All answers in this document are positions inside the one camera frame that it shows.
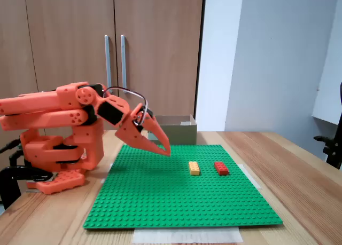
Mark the red lego block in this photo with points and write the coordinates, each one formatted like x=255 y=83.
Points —
x=221 y=168

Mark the open cardboard box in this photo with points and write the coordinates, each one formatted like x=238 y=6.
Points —
x=179 y=134

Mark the yellow-orange lego block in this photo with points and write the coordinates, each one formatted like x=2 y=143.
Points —
x=194 y=168

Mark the green lego baseplate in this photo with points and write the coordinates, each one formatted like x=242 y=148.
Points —
x=173 y=197

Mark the narrow masking tape strip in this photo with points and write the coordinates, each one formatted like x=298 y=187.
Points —
x=110 y=168
x=252 y=178

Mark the wide masking tape strip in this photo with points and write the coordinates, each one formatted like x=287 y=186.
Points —
x=187 y=235

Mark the brown wooden cabinet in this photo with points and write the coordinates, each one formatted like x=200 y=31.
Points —
x=66 y=28

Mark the black table clamp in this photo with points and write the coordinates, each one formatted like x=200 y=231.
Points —
x=10 y=173

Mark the black office chair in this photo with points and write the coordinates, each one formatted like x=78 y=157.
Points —
x=332 y=151

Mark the white board panel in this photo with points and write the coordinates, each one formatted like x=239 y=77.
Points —
x=330 y=82

